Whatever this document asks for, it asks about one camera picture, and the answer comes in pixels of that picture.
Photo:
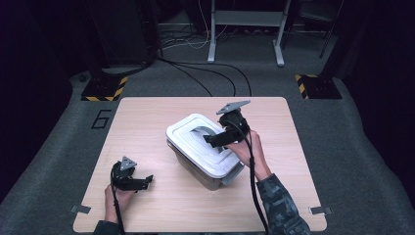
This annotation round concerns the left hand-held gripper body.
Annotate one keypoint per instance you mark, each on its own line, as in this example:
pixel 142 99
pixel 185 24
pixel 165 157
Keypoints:
pixel 122 179

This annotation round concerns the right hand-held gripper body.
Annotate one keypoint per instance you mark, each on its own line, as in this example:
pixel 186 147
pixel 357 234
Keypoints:
pixel 235 125

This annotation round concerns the white box lid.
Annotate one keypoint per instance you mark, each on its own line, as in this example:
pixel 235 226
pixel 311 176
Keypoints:
pixel 195 143

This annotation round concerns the grey storage box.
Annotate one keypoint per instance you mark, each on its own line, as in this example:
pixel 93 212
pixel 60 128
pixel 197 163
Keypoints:
pixel 195 169

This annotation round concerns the person's left hand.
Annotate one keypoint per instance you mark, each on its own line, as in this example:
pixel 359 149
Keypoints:
pixel 119 202

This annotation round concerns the person's right hand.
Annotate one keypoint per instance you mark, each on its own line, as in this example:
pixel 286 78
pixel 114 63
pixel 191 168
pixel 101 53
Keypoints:
pixel 248 156

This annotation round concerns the white metal stand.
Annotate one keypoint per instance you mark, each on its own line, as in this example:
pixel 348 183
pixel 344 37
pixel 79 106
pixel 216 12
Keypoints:
pixel 212 32

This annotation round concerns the grey metal table bracket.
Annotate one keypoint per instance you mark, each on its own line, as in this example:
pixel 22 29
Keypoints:
pixel 80 209
pixel 322 211

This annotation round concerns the black yellow striped base plate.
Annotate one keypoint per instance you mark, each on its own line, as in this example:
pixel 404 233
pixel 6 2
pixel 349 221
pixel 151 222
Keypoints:
pixel 102 88
pixel 321 87

